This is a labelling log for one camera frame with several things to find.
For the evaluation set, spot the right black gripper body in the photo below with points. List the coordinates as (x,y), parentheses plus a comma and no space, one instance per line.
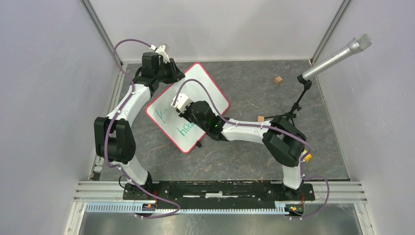
(186,113)

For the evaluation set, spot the far wooden cube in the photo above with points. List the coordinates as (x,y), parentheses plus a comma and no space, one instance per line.
(278,80)

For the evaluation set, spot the pink framed whiteboard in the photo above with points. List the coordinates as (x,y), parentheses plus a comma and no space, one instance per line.
(181,132)

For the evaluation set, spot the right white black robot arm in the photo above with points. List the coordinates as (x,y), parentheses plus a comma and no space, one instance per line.
(281,138)

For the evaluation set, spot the aluminium cable duct rail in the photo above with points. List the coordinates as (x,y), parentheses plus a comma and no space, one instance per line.
(149,209)

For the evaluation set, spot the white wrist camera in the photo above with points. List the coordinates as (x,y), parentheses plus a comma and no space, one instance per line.
(162,50)
(180,102)

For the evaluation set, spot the silver microphone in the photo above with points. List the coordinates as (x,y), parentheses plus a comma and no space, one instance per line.
(356,45)

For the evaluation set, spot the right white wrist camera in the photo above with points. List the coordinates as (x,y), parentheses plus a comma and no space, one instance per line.
(180,102)

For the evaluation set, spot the black microphone tripod stand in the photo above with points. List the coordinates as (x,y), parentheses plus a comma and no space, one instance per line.
(291,115)

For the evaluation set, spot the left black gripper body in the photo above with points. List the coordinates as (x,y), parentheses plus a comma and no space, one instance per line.
(167,73)

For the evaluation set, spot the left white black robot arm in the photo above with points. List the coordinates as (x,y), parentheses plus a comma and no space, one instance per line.
(114,140)

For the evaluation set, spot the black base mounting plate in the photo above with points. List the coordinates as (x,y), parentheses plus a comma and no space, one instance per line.
(258,194)

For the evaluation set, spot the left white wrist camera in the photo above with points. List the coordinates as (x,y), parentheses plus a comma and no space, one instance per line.
(162,50)

